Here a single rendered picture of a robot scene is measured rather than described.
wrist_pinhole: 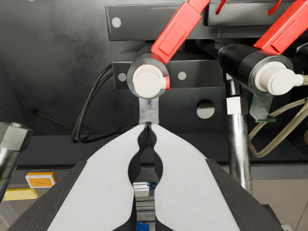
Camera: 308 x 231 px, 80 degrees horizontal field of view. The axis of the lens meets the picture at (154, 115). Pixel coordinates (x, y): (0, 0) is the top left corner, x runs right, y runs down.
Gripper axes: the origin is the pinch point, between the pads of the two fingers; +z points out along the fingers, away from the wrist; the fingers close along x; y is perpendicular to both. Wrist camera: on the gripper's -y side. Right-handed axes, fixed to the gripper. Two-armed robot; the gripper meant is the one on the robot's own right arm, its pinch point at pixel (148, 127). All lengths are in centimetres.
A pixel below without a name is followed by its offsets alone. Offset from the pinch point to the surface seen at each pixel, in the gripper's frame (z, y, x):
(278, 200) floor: 112, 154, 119
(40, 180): 15.0, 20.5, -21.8
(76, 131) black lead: 8.9, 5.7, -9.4
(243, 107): 4.4, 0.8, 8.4
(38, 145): 24.4, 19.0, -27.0
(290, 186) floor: 112, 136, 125
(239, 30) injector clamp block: 13.2, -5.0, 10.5
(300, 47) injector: 9.3, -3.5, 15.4
